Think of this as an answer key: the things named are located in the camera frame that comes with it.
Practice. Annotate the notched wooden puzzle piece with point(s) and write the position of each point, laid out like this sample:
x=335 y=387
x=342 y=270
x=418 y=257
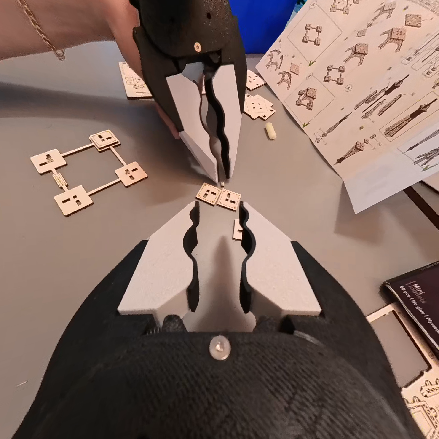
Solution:
x=255 y=80
x=259 y=108

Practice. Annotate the stacked wooden square tile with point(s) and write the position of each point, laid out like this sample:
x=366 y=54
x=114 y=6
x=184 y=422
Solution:
x=104 y=140

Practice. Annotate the grey desk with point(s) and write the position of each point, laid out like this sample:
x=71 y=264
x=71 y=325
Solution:
x=68 y=257

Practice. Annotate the person's left hand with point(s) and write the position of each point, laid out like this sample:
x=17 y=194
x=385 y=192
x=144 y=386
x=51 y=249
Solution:
x=103 y=20

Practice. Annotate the person's left forearm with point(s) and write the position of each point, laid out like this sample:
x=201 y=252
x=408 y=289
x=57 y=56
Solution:
x=13 y=31

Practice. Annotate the dark puzzle box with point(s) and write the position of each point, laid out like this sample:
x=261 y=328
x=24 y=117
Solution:
x=418 y=301

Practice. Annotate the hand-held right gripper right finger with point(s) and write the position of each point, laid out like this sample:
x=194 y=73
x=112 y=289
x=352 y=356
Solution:
x=274 y=274

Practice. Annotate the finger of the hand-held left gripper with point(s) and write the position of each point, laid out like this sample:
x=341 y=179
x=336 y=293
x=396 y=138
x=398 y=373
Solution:
x=229 y=103
x=187 y=103

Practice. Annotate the wooden frame with four tiles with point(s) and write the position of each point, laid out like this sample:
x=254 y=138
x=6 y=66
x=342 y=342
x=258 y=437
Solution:
x=73 y=200

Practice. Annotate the small wooden square tile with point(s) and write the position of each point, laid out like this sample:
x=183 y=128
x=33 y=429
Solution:
x=236 y=231
x=229 y=199
x=208 y=194

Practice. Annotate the blue plastic bin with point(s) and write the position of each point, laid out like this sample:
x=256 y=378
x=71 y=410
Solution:
x=267 y=24

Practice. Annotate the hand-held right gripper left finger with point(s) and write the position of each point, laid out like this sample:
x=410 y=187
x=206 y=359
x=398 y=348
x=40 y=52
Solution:
x=161 y=274

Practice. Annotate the wooden sheet with rectangular cutout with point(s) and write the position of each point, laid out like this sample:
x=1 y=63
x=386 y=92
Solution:
x=422 y=401

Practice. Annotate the pale wax stick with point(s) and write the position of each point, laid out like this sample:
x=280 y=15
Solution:
x=271 y=131

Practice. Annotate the paper instruction sheet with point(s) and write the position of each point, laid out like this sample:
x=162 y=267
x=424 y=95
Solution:
x=360 y=85

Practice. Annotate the small wooden parts sheet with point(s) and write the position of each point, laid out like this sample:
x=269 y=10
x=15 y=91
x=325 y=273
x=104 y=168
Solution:
x=132 y=85

